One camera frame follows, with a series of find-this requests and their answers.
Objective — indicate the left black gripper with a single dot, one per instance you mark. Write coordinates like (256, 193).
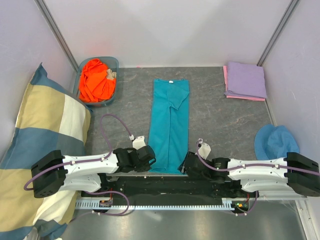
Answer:
(146, 167)

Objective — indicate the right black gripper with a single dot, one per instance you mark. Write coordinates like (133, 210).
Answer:
(181, 169)

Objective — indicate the teal t shirt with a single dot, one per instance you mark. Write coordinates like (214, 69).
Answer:
(169, 124)

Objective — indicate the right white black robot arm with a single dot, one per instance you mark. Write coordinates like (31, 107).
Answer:
(233, 178)

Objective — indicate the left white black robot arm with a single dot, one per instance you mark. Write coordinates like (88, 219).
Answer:
(56, 172)

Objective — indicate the orange t shirt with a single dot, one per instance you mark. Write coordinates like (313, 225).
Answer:
(93, 86)

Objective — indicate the blue bucket hat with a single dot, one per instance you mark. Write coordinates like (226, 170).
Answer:
(273, 142)

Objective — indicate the beige crumpled cloth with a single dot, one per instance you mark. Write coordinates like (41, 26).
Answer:
(111, 75)

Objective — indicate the blue beige striped pillow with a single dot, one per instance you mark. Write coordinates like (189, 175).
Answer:
(49, 118)

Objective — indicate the folded purple t shirt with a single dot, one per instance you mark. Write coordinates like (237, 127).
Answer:
(247, 80)

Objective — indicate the folded pink t shirt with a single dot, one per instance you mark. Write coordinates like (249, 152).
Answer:
(225, 74)

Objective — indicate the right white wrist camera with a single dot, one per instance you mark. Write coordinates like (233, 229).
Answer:
(203, 149)

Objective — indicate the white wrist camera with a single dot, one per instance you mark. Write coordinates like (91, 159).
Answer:
(137, 142)
(203, 149)

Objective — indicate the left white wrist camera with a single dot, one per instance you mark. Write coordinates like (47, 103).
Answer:
(137, 142)

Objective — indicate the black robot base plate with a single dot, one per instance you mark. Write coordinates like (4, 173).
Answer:
(170, 191)

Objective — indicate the grey slotted cable duct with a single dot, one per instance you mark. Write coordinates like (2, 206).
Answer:
(92, 204)

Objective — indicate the left aluminium frame post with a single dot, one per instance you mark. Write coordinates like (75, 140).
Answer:
(45, 11)

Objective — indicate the aluminium frame post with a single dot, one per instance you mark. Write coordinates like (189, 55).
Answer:
(292, 6)
(45, 11)

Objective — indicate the right aluminium frame post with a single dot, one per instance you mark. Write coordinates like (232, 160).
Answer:
(292, 6)

